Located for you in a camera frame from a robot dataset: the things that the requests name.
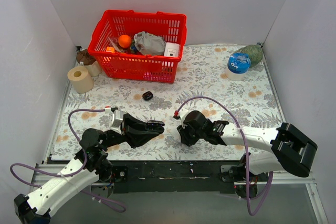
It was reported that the glossy black earbud charging case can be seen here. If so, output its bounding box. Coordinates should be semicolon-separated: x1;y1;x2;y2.
142;91;153;101

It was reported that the plastic-wrapped black earbud case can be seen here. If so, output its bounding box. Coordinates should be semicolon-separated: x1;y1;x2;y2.
146;120;165;129

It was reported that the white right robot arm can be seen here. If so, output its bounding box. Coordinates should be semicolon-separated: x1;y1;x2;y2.
174;110;318;181

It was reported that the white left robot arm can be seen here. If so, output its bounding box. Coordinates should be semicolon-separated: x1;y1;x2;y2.
14;109;165;223

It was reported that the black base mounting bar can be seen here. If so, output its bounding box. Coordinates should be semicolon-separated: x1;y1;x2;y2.
86;159;268;200

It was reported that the floral patterned table mat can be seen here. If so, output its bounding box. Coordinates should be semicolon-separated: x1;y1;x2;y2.
50;45;283;162

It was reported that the beige paper roll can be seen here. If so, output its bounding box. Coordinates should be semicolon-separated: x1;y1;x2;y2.
67;66;94;94

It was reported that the blue-lidded white container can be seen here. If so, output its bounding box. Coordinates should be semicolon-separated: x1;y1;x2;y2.
225;52;251;81

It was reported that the orange small box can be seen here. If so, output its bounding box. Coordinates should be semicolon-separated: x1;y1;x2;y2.
106;47;115;53

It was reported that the white small box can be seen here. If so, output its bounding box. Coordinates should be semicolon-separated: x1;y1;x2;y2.
163;42;180;58

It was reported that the crumpled grey plastic bag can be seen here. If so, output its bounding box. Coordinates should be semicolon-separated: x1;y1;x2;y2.
133;31;166;56

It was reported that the orange fruit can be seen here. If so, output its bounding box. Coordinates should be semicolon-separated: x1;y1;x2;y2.
118;35;132;48

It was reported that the clear snack packet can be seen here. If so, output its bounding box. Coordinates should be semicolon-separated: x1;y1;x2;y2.
108;37;131;53

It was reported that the green avocado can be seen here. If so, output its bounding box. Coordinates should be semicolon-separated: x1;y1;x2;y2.
236;45;263;67

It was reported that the red plastic shopping basket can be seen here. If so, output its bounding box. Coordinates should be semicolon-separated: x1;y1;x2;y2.
88;10;187;83

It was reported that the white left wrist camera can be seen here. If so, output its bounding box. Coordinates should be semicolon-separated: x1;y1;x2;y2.
104;106;124;134

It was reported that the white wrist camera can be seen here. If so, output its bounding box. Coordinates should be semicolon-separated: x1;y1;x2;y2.
104;106;124;134
173;109;189;128

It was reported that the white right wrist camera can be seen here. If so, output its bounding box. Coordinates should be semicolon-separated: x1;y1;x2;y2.
173;109;189;128

